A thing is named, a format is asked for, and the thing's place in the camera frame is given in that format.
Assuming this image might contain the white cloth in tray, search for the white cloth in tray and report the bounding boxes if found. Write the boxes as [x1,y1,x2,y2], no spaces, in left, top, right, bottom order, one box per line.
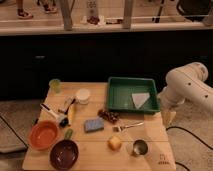
[132,93,150,109]

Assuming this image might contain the blue sponge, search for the blue sponge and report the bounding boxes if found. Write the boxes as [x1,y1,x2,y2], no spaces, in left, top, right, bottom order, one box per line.
[84,118,104,133]

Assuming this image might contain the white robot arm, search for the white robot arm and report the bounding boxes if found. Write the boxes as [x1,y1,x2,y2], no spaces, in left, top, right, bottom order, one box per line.
[159,62,213,127]

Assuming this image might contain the dark purple bowl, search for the dark purple bowl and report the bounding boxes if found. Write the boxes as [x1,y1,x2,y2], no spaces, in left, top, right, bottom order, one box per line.
[50,140,79,171]

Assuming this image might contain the orange bowl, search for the orange bowl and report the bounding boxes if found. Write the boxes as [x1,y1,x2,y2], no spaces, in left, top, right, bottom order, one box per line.
[28,120,59,150]

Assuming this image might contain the black white marker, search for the black white marker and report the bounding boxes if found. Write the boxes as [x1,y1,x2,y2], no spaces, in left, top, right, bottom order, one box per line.
[58,97,75,114]

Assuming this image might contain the green translucent cup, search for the green translucent cup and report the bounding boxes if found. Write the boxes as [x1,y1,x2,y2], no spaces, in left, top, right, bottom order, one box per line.
[49,79,61,93]

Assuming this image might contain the metal cup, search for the metal cup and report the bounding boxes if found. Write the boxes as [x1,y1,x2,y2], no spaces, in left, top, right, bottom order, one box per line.
[132,139,148,156]

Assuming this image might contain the green plastic tray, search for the green plastic tray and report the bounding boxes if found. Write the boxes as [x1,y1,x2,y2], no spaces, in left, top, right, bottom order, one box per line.
[106,77,160,114]

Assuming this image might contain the small green object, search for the small green object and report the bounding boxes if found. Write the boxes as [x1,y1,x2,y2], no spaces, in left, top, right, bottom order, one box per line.
[64,129,73,140]

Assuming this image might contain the black floor cable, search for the black floor cable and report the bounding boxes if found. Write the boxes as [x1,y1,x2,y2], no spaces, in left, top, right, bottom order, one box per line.
[166,125,213,151]

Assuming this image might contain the white round container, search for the white round container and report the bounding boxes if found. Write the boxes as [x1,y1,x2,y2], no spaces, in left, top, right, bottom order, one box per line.
[75,89,91,105]

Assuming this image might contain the yellow banana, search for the yellow banana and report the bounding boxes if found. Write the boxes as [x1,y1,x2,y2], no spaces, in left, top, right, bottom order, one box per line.
[67,104,76,126]

